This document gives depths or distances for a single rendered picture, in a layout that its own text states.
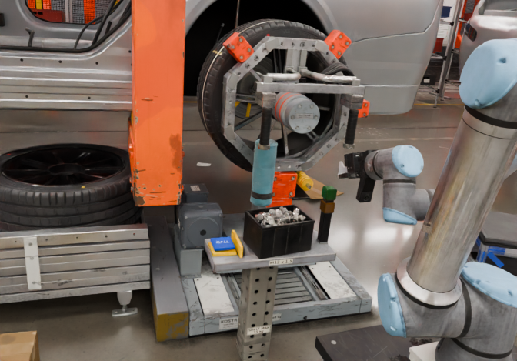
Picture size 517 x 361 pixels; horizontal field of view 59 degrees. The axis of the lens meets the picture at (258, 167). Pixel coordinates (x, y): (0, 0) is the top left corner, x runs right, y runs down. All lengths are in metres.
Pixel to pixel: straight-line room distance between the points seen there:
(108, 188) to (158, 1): 0.78
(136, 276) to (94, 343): 0.28
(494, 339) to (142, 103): 1.21
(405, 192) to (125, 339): 1.18
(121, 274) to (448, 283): 1.24
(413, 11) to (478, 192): 1.65
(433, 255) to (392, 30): 1.57
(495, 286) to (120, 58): 1.63
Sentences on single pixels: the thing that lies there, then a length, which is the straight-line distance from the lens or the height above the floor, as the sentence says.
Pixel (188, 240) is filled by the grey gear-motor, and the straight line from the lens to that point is 1.96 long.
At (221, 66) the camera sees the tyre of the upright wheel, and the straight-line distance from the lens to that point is 1.84.
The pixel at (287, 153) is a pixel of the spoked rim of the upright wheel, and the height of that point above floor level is 0.62.
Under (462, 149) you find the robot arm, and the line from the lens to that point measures 0.93.
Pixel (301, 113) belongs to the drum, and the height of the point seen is 0.86.
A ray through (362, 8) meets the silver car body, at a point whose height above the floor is 1.26.
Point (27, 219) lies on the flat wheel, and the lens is 1.96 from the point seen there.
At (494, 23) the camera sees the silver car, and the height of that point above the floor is 1.25.
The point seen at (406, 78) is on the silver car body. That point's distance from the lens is 2.54.
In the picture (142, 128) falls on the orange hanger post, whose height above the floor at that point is 0.81.
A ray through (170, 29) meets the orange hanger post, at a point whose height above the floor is 1.13.
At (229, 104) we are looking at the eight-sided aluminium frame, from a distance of 1.78.
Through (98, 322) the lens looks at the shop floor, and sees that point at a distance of 2.01.
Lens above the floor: 1.23
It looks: 19 degrees down
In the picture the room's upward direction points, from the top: 5 degrees clockwise
